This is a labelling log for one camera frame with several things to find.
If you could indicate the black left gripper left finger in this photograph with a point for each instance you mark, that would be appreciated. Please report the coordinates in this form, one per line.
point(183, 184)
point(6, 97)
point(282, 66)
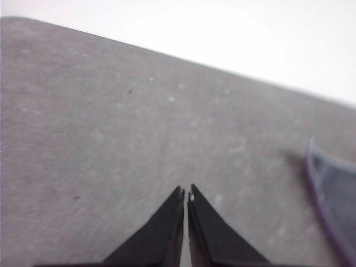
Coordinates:
point(158, 239)

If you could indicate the grey table cloth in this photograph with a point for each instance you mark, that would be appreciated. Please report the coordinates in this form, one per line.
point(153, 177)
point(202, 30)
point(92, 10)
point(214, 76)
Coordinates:
point(111, 125)

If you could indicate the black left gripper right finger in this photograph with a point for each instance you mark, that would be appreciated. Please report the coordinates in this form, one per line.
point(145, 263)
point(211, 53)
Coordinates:
point(211, 239)

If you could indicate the purple towel with grey hem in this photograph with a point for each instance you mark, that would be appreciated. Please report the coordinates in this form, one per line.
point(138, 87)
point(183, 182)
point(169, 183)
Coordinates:
point(338, 194)

